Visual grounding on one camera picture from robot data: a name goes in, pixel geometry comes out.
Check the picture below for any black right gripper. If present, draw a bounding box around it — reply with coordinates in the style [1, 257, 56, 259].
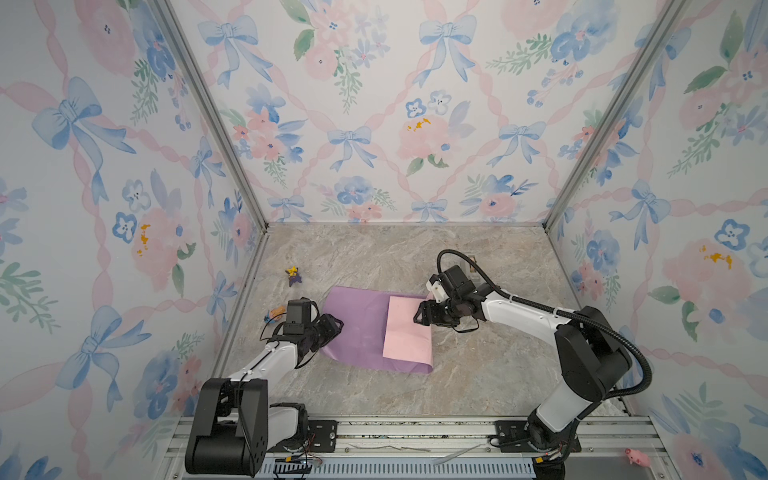
[411, 297, 461, 326]

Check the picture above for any purple pink wrapping paper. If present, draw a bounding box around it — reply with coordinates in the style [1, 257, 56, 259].
[322, 286, 433, 374]

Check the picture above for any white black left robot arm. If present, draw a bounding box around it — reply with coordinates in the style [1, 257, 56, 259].
[184, 314, 344, 477]

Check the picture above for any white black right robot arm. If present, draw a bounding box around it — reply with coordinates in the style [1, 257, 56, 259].
[413, 292, 633, 452]

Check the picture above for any orange blue toy figure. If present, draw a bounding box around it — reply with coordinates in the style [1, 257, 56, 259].
[264, 305, 287, 325]

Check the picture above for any purple yellow toy figure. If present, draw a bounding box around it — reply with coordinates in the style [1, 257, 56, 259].
[285, 266, 302, 288]

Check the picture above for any orange tag label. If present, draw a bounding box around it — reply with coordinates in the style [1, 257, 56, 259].
[186, 457, 221, 475]

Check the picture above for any pink pig toy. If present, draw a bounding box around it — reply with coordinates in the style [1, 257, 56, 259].
[625, 448, 651, 468]

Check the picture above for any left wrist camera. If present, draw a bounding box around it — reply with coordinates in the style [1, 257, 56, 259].
[284, 297, 319, 331]

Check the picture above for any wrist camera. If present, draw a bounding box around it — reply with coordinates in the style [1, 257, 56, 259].
[426, 265, 476, 303]
[284, 297, 319, 331]

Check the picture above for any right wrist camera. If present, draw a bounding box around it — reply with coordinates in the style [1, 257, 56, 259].
[426, 265, 476, 303]

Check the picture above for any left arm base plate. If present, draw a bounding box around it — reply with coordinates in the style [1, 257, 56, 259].
[268, 420, 339, 454]

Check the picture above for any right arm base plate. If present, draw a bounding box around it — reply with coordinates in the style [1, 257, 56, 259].
[488, 420, 582, 455]

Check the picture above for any aluminium front rail frame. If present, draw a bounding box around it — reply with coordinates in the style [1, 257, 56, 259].
[158, 413, 676, 480]

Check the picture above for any black corrugated cable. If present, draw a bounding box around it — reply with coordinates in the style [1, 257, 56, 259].
[436, 248, 653, 397]

